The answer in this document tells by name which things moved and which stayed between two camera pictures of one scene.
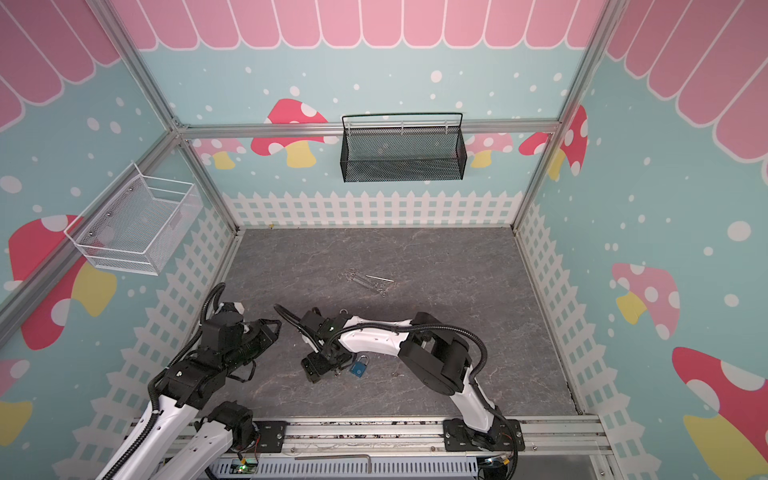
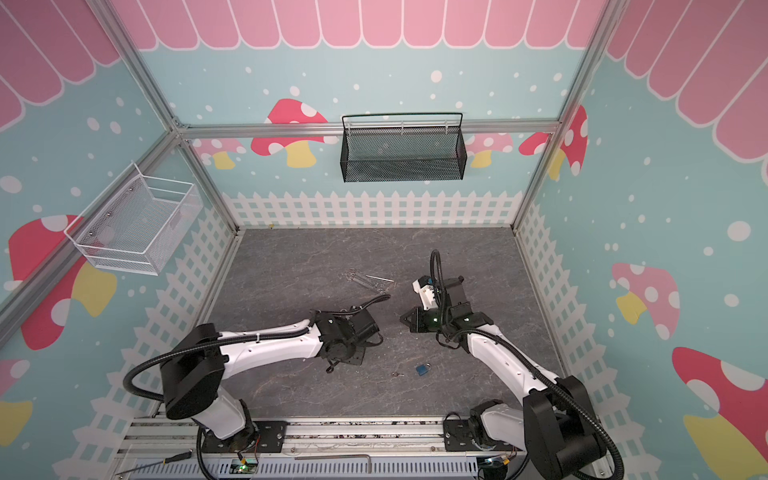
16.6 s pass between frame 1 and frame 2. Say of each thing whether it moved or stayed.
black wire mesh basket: stayed
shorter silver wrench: stayed
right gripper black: moved
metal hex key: stayed
